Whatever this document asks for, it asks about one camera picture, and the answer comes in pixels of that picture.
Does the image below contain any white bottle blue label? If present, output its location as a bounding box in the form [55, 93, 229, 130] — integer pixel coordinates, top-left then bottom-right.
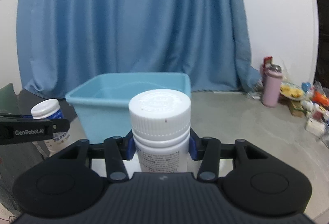
[31, 98, 72, 157]

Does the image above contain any white bottle text label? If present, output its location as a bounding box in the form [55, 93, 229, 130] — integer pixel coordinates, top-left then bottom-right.
[128, 89, 191, 173]

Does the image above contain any light blue plastic bin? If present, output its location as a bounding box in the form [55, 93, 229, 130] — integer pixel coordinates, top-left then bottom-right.
[65, 72, 191, 144]

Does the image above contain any pink thermos bottle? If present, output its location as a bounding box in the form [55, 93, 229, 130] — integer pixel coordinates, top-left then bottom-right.
[262, 65, 283, 108]

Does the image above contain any green cardboard box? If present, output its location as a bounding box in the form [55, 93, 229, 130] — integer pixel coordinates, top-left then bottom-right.
[288, 100, 305, 118]

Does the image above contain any plate with yellow food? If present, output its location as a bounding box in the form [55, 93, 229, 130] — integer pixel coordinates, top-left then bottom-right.
[280, 82, 306, 101]

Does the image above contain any red box behind thermos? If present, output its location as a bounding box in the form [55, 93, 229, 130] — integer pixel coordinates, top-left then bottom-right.
[263, 56, 273, 69]

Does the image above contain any red white small box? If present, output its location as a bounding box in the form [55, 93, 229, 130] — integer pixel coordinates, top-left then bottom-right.
[305, 111, 326, 137]

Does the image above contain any orange tube package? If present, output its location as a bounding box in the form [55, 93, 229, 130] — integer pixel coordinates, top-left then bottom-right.
[312, 91, 329, 108]

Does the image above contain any blue curtain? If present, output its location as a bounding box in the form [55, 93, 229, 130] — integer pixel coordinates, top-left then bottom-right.
[16, 0, 260, 98]

